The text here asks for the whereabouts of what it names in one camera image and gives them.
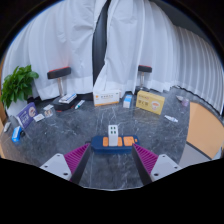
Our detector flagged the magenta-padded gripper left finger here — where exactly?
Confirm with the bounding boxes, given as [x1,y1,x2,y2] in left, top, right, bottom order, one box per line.
[39,142,93,185]

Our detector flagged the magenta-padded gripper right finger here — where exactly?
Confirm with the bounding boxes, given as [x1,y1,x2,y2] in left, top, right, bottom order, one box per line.
[131,143,183,186]

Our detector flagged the white charger block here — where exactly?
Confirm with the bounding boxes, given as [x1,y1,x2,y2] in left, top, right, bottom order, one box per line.
[107,124,119,147]

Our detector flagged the blue power strip orange sockets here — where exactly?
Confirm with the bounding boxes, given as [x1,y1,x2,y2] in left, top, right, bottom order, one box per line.
[90,134,141,155]

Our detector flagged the white ointment tube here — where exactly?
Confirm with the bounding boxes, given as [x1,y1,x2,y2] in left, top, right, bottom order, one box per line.
[164,114,179,123]

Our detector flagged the white tube with green cap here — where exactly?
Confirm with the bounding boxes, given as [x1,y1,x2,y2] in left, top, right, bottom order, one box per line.
[74,99,86,110]

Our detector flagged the small clear box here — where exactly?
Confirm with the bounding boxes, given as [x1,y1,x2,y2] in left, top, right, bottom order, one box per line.
[43,104,55,118]

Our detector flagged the small white flat pack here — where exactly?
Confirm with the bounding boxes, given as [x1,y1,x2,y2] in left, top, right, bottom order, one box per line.
[33,113,46,122]

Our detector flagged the yellow carton with cup print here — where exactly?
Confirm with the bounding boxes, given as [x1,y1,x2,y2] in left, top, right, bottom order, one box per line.
[135,90,166,116]

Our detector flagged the small blue and white box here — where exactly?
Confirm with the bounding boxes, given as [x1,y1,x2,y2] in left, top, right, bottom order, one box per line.
[122,94,134,110]

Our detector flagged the flat blue and white box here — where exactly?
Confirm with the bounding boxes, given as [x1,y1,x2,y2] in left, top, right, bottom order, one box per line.
[58,93,78,104]

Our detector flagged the purple box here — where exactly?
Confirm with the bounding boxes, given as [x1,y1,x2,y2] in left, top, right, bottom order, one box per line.
[16,101,38,130]

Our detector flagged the white and orange carton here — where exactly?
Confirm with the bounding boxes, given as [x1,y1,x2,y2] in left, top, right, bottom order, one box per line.
[92,89,122,107]

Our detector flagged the bar stool red-black seat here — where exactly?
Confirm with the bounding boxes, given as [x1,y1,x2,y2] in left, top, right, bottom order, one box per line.
[134,65,153,96]
[46,66,83,112]

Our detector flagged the green potted plant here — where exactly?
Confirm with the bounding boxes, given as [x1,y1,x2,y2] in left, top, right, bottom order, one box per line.
[0,64,40,116]

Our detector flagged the white curtain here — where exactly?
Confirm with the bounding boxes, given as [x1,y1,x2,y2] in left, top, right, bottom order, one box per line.
[92,0,224,114]
[1,0,101,101]

